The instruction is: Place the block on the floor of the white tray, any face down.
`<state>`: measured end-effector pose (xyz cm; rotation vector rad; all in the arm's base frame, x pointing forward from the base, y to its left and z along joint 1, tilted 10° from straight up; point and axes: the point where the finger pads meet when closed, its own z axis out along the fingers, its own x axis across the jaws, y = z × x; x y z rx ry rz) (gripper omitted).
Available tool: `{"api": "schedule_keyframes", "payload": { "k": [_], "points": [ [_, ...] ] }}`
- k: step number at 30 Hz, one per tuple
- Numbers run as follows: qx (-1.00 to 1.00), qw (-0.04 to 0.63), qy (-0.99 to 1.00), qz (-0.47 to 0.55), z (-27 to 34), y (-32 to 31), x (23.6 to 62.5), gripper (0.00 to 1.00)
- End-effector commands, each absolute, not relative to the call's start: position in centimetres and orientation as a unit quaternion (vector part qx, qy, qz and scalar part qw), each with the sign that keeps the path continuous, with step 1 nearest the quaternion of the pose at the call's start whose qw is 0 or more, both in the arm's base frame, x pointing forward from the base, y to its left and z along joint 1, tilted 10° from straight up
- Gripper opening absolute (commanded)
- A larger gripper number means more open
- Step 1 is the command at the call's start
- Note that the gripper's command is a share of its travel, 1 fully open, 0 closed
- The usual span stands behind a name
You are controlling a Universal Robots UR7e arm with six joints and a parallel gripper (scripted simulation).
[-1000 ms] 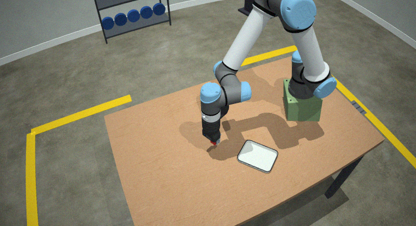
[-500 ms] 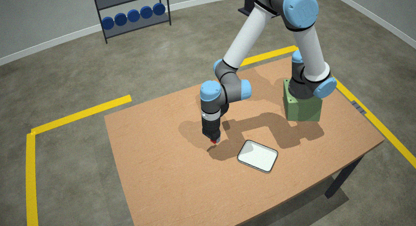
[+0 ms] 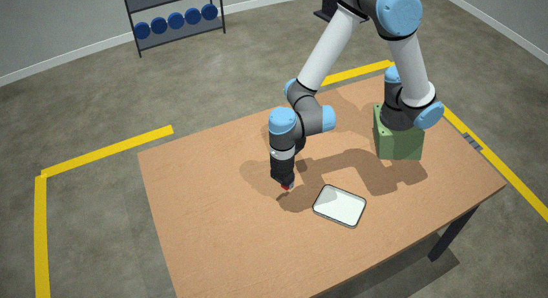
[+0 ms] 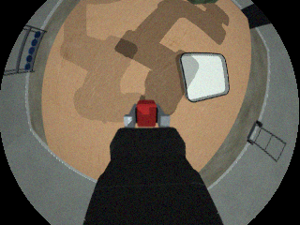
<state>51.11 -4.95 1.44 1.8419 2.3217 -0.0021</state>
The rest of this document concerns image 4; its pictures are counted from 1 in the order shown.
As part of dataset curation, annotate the red block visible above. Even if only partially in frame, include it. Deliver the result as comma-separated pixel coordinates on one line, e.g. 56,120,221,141
137,100,157,127

